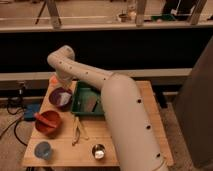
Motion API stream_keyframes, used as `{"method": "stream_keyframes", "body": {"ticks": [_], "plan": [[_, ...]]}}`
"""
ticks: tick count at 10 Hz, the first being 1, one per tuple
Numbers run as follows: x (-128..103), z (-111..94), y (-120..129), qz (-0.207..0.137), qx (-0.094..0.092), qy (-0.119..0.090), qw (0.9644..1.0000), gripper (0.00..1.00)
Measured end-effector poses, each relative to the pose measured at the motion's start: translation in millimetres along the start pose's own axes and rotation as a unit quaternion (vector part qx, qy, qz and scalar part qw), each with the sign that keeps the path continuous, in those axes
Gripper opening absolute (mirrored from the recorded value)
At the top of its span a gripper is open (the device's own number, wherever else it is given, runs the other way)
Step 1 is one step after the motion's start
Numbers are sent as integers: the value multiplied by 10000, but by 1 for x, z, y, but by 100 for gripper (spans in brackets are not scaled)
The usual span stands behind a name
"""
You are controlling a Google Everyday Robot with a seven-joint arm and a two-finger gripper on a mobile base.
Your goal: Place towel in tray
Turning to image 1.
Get white towel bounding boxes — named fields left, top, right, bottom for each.
left=60, top=92, right=71, bottom=105

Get small metal cup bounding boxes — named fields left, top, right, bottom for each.
left=92, top=144, right=105, bottom=160

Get red bowl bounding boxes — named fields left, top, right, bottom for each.
left=34, top=110, right=61, bottom=135

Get purple bowl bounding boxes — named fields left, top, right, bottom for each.
left=49, top=87, right=72, bottom=108

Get yellow tongs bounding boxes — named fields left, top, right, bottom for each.
left=72, top=117, right=89, bottom=146

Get black cable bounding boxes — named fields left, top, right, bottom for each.
left=0, top=96, right=28, bottom=148

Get red spoon in bowl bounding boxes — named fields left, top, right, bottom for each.
left=34, top=113, right=57, bottom=128

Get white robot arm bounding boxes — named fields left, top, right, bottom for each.
left=47, top=45, right=169, bottom=171

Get orange cup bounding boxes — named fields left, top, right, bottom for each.
left=49, top=75, right=59, bottom=87

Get green plastic tray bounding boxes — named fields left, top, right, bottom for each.
left=70, top=81, right=104, bottom=116

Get blue plastic cup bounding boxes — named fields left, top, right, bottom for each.
left=34, top=141, right=52, bottom=160

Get blue power box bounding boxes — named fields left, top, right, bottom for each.
left=24, top=103, right=40, bottom=121

